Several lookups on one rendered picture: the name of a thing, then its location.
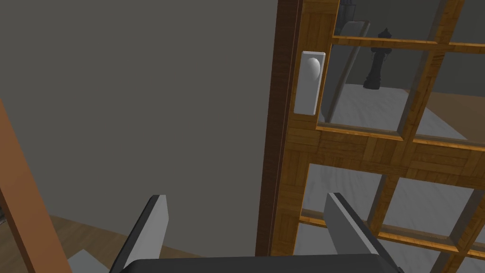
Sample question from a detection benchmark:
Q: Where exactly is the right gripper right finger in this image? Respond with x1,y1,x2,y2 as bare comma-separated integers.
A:
323,192,403,273

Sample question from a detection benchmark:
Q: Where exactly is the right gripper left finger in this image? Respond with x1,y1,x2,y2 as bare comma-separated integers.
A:
109,194,169,273

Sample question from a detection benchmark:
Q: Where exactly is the light wooden glazed door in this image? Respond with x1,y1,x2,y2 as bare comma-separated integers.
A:
269,0,485,273

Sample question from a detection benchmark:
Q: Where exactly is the orange-brown wooden board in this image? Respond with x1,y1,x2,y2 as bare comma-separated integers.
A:
0,98,73,273

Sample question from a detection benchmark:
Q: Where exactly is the grey door knob with plate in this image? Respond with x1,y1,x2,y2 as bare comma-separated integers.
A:
293,51,326,116

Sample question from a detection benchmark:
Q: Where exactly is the black chess piece statue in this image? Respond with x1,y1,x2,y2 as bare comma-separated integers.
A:
363,27,393,91

